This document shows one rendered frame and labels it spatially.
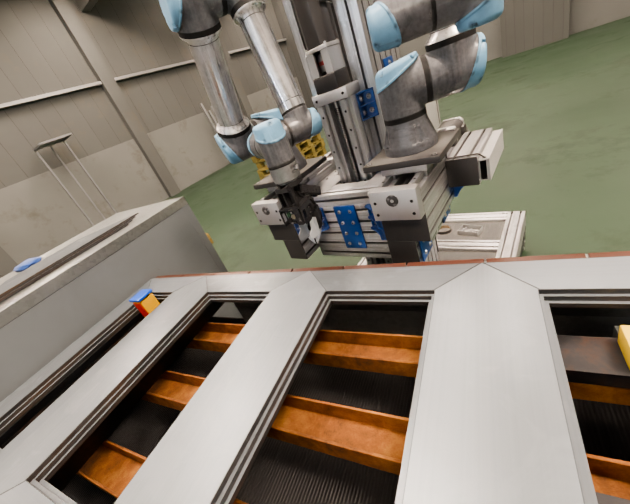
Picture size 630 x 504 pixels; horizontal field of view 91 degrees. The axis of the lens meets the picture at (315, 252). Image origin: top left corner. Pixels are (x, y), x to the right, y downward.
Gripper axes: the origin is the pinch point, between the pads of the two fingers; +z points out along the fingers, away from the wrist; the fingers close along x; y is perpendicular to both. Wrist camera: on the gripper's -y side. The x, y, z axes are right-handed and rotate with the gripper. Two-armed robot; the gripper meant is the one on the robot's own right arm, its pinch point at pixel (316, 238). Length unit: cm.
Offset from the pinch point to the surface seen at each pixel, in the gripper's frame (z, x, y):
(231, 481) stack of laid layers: 7, 9, 61
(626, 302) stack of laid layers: 8, 65, 19
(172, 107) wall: -108, -679, -615
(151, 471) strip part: 6, -7, 65
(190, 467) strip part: 6, 1, 62
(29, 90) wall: -214, -728, -343
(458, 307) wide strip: 5.7, 39.7, 23.2
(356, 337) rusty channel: 19.4, 13.6, 20.6
